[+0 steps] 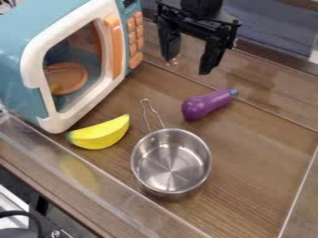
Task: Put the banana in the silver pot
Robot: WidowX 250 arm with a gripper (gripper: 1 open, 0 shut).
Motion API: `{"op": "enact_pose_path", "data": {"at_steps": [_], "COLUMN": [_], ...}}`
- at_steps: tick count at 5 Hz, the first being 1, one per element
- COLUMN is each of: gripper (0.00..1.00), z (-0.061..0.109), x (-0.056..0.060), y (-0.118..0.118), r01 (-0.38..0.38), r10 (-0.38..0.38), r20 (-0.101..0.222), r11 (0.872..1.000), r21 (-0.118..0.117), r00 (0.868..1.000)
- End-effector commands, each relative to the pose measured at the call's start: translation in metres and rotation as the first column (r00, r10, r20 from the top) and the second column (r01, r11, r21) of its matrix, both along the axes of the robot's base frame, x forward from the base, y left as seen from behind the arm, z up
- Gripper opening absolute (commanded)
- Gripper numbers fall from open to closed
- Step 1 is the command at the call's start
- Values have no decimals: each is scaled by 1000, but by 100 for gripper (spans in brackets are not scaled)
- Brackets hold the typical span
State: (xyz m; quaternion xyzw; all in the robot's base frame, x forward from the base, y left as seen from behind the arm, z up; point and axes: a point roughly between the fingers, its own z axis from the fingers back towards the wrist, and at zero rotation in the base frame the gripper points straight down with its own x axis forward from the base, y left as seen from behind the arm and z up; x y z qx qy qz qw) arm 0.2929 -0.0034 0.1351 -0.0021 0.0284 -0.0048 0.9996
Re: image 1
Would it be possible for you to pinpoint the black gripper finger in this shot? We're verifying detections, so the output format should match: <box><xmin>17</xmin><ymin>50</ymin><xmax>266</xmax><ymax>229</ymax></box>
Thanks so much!
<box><xmin>158</xmin><ymin>17</ymin><xmax>182</xmax><ymax>61</ymax></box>
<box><xmin>198</xmin><ymin>29</ymin><xmax>238</xmax><ymax>76</ymax></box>

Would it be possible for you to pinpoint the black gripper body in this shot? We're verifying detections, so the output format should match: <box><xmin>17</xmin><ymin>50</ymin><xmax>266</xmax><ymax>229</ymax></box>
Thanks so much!
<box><xmin>153</xmin><ymin>0</ymin><xmax>242</xmax><ymax>41</ymax></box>

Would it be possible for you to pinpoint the yellow toy banana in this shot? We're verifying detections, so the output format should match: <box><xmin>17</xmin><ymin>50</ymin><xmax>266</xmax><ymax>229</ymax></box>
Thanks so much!
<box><xmin>66</xmin><ymin>114</ymin><xmax>131</xmax><ymax>150</ymax></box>

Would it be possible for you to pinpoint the purple toy eggplant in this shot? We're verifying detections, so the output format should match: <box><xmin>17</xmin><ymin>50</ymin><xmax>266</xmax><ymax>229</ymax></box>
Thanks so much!
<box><xmin>182</xmin><ymin>89</ymin><xmax>240</xmax><ymax>121</ymax></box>

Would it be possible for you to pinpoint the blue toy microwave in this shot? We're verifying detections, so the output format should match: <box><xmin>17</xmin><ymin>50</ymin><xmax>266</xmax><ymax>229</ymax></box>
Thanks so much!
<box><xmin>0</xmin><ymin>0</ymin><xmax>145</xmax><ymax>134</ymax></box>

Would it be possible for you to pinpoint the orange microwave turntable plate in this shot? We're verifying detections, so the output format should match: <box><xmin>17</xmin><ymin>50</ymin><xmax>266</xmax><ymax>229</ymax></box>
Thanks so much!
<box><xmin>45</xmin><ymin>62</ymin><xmax>89</xmax><ymax>96</ymax></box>

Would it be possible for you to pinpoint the silver pot with handle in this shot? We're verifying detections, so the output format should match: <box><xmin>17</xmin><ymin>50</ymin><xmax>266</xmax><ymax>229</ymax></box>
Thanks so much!
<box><xmin>131</xmin><ymin>99</ymin><xmax>213</xmax><ymax>200</ymax></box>

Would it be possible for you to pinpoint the black cable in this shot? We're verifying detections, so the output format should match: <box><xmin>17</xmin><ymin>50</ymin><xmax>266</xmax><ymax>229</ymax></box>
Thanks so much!
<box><xmin>0</xmin><ymin>210</ymin><xmax>45</xmax><ymax>238</ymax></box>

